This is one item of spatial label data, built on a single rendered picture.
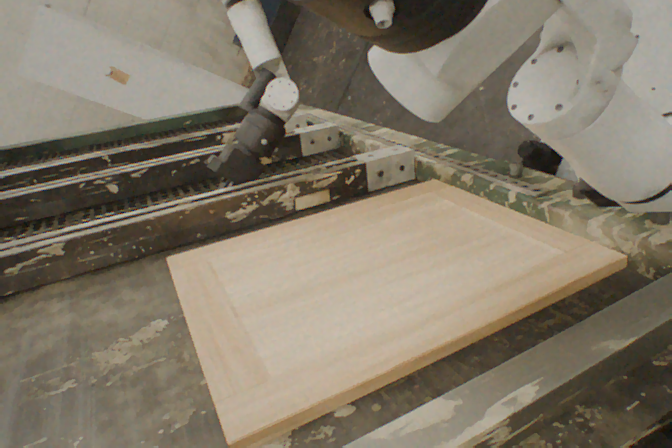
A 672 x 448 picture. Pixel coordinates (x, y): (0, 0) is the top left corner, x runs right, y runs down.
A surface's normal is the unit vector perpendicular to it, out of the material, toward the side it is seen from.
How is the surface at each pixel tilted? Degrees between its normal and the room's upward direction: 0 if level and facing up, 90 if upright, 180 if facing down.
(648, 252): 32
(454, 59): 105
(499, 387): 58
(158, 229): 90
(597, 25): 84
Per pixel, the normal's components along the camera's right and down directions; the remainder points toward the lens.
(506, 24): 0.37, 0.78
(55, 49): 0.41, 0.36
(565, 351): -0.11, -0.93
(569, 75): -0.77, -0.40
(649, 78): -0.71, 0.49
